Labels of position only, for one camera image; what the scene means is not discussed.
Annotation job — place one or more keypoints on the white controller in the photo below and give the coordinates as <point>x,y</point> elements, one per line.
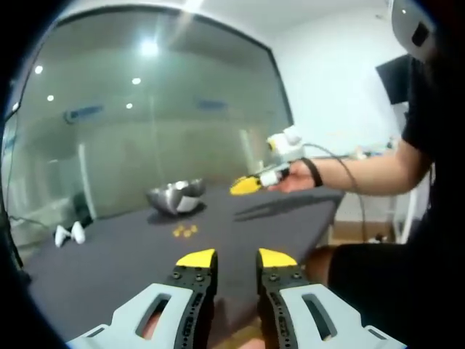
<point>61,236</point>
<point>78,232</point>

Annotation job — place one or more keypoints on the white side table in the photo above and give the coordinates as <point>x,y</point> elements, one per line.
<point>378,203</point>

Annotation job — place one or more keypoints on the person's right hand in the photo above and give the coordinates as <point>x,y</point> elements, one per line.
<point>294,180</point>

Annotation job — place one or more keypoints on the grey head-worn device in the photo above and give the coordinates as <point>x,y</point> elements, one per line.
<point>410,25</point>

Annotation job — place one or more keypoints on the black wristband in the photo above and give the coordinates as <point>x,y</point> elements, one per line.
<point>315,174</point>

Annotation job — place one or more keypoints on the dark grey table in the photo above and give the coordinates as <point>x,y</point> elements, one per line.
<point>109,261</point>

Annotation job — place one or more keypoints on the stainless steel bowl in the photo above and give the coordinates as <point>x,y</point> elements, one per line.
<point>170,198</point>

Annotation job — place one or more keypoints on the black wall screen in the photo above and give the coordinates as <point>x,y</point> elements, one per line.
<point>394,80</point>

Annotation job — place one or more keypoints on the group of yellow QQ candy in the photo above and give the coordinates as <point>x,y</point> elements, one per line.
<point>187,232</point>

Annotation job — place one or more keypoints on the black box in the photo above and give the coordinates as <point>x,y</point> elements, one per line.
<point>83,207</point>

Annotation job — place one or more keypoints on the person's black shorts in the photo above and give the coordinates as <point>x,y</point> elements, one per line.
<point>392,283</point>

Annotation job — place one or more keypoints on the black stand pole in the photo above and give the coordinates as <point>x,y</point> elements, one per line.
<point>11,236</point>

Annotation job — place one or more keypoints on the person's black shirt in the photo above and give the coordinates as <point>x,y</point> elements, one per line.
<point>436,127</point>

